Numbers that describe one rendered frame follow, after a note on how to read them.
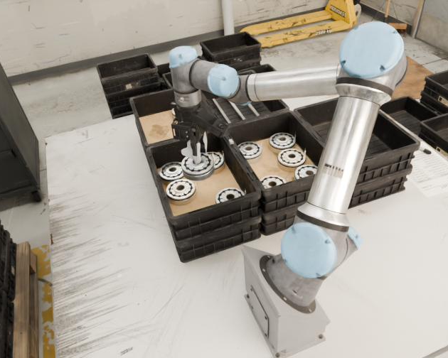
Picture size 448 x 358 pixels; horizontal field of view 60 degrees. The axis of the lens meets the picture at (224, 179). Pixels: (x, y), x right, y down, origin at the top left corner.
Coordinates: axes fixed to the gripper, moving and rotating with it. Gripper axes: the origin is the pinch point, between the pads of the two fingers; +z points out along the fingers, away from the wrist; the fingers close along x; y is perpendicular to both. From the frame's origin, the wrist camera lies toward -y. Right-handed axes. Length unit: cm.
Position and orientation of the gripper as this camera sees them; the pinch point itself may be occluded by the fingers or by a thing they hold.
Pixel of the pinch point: (202, 158)
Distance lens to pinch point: 124.0
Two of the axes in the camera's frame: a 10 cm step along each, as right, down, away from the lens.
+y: -9.4, -1.7, 2.9
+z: 0.6, 7.6, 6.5
